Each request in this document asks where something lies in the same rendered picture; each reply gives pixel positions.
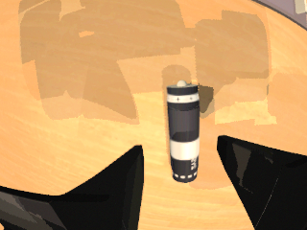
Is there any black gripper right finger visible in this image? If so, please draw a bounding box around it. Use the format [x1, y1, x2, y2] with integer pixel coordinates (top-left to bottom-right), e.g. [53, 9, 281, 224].
[216, 134, 307, 230]

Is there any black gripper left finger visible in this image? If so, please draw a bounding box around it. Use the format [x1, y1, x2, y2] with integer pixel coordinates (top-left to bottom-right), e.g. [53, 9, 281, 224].
[0, 145, 145, 230]

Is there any black and white battery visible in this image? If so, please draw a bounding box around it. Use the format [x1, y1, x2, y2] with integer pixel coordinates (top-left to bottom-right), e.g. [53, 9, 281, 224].
[166, 80, 200, 183]

